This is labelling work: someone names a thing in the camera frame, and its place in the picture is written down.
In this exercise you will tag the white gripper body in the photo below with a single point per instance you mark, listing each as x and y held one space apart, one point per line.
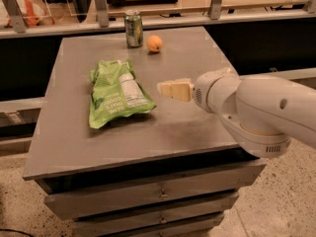
201 91

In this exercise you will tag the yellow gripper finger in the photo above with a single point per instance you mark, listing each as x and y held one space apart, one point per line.
225 70
180 89

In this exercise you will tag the green rice chip bag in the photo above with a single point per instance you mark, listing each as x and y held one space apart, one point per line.
115 93

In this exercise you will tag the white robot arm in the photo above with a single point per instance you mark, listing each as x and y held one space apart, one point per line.
263 113

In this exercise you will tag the orange white bag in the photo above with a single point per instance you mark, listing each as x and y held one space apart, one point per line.
34 13

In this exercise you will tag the orange fruit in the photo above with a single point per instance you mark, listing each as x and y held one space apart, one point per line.
154 44

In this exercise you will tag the green soda can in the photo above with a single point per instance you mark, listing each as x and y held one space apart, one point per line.
133 28

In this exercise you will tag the grey drawer cabinet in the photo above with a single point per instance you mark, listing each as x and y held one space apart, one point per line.
67 155

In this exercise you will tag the top grey drawer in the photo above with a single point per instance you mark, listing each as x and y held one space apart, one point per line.
133 193

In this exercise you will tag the grey drawer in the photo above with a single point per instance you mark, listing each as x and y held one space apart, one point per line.
133 193
158 215
170 229

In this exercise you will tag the clear acrylic holder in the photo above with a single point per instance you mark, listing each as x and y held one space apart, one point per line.
57 0

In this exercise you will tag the middle grey drawer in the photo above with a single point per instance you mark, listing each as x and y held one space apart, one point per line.
158 215

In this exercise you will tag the bottom grey drawer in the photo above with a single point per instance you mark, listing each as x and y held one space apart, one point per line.
170 229

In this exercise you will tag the metal bracket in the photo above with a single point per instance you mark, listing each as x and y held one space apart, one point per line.
17 20
214 10
310 6
102 13

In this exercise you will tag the far right metal bracket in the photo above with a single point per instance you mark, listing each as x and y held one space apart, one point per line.
310 6

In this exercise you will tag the middle metal bracket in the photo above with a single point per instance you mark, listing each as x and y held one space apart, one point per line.
102 13

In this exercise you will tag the left metal bracket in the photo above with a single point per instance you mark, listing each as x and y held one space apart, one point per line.
17 20

